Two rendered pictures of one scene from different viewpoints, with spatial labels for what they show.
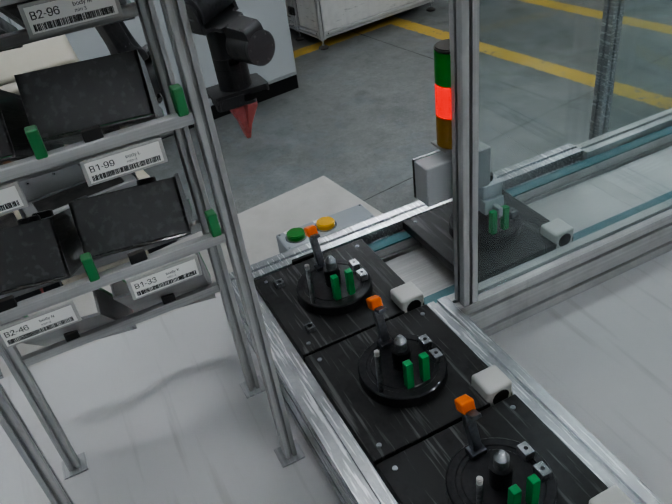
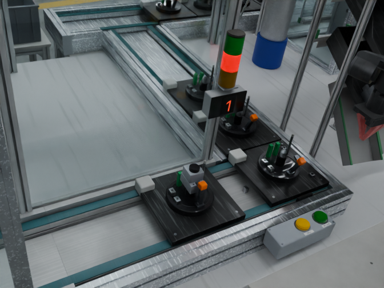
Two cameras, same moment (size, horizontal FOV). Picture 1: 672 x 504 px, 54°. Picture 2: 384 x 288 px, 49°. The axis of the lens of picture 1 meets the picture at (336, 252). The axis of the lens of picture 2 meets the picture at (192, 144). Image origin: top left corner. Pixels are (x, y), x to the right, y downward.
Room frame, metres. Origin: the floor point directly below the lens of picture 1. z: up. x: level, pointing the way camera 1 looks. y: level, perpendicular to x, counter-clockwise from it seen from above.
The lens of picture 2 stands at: (1.94, -0.53, 1.85)
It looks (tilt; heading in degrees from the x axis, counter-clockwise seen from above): 38 degrees down; 166
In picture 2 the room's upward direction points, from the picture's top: 9 degrees clockwise
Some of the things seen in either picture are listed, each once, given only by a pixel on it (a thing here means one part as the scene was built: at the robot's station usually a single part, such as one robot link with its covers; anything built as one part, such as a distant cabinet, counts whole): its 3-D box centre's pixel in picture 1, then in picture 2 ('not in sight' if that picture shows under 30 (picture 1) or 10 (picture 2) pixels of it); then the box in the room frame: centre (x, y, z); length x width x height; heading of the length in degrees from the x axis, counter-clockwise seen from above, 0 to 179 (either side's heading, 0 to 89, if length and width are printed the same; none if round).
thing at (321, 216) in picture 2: (296, 236); (320, 217); (1.17, 0.08, 0.96); 0.04 x 0.04 x 0.02
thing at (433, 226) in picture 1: (483, 231); (188, 200); (1.09, -0.30, 0.96); 0.24 x 0.24 x 0.02; 21
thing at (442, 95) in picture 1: (452, 97); (231, 60); (0.92, -0.21, 1.33); 0.05 x 0.05 x 0.05
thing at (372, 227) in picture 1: (417, 226); (233, 242); (1.21, -0.19, 0.91); 0.89 x 0.06 x 0.11; 111
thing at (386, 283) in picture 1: (332, 273); (280, 158); (0.96, 0.01, 1.01); 0.24 x 0.24 x 0.13; 21
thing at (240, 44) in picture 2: (451, 65); (234, 43); (0.92, -0.21, 1.38); 0.05 x 0.05 x 0.05
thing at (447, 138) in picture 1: (452, 127); (227, 76); (0.92, -0.21, 1.28); 0.05 x 0.05 x 0.05
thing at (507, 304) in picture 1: (474, 264); (194, 203); (1.05, -0.27, 0.91); 0.84 x 0.28 x 0.10; 111
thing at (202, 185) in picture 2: not in sight; (199, 191); (1.13, -0.29, 1.04); 0.04 x 0.02 x 0.08; 21
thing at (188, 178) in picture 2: not in sight; (191, 174); (1.08, -0.31, 1.06); 0.08 x 0.04 x 0.07; 19
